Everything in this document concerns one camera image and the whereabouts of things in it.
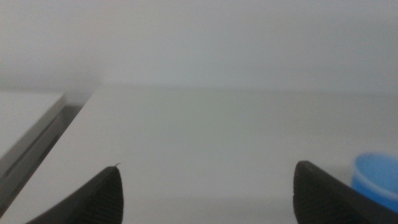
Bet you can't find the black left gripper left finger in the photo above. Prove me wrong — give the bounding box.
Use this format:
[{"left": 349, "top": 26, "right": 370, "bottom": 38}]
[{"left": 26, "top": 166, "right": 124, "bottom": 224}]

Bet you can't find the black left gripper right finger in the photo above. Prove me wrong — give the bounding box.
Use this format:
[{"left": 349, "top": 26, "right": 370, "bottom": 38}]
[{"left": 292, "top": 160, "right": 398, "bottom": 224}]

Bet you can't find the blue plastic cup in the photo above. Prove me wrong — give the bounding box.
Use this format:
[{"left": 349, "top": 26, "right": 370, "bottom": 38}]
[{"left": 351, "top": 151, "right": 398, "bottom": 213}]

